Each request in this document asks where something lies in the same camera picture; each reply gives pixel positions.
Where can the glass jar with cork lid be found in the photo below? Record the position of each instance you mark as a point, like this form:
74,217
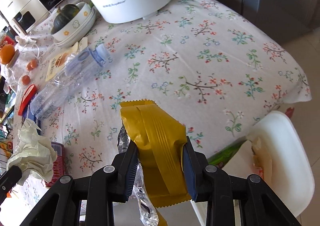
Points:
18,63

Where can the dark green pumpkin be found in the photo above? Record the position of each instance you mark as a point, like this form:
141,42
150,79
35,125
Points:
65,15

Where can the green snack bag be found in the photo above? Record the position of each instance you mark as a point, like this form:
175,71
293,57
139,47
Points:
220,159

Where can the milk carton red blue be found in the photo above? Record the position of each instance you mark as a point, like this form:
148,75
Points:
253,157

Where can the floral tablecloth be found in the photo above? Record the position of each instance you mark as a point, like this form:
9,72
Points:
201,62

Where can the red drink can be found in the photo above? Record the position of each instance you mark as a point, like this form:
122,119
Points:
58,165

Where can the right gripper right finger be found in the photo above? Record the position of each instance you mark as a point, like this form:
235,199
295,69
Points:
208,183

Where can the cream air fryer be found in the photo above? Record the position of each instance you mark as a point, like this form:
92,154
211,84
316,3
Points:
23,15

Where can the blue cardboard box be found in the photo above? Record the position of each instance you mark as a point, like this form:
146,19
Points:
27,114

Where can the clear plastic bottle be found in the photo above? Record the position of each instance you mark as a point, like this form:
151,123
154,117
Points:
77,72

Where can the white tissue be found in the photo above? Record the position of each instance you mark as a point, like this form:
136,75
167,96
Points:
34,154

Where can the large orange fruit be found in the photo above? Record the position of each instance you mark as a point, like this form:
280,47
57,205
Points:
7,52

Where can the cream burger wrapper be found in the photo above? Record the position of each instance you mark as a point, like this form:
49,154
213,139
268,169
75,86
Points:
58,62

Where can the white plate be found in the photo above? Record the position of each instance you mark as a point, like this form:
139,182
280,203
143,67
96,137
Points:
79,34

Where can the white red paper box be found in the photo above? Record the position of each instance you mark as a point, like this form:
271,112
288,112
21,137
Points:
26,98

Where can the small orange tomato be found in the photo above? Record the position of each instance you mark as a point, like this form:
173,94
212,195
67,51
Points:
29,67
33,63
25,80

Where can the white flower-print bowl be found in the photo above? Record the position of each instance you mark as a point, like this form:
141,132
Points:
75,23

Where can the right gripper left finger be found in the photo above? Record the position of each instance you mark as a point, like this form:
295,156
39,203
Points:
111,184

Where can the yellow snack wrapper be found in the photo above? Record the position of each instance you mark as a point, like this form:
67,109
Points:
160,140

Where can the white trash bin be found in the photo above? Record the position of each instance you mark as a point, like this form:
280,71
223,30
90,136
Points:
291,190

